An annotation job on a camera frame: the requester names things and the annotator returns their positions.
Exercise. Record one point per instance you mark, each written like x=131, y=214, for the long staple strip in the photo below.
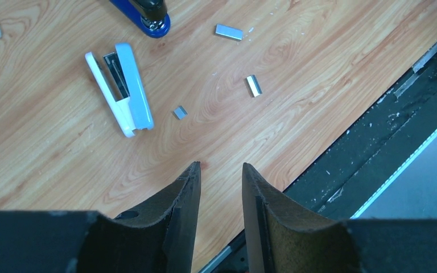
x=229, y=32

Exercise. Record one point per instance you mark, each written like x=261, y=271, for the small staple strip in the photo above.
x=180, y=112

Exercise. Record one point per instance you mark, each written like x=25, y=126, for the blue black stapler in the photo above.
x=150, y=16

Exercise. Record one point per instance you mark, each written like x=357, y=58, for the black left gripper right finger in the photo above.
x=284, y=236

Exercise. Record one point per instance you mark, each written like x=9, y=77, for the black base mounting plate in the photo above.
x=383, y=167

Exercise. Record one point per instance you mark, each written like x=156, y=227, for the medium staple strip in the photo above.
x=253, y=85

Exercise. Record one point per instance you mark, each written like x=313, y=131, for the light blue white stapler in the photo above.
x=128, y=102

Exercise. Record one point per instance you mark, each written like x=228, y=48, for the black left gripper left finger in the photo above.
x=157, y=235

